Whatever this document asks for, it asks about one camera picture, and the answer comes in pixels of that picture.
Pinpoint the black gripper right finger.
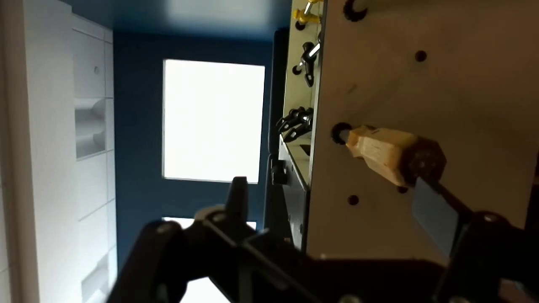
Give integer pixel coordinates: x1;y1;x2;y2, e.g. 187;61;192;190
411;177;539;303

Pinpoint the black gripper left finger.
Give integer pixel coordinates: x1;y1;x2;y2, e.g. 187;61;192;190
106;177;317;303

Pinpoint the cream cylindrical connector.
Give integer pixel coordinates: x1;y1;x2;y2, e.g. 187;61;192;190
330;121;450;190

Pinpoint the foosball table with green field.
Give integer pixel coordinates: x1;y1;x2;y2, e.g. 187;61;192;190
268;0;539;268

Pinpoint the black foosball player figure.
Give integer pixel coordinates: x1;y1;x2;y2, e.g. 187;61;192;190
292;39;325;89
275;106;315;143

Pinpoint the yellow foosball player figure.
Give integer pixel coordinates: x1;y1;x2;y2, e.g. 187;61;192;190
292;0;325;32

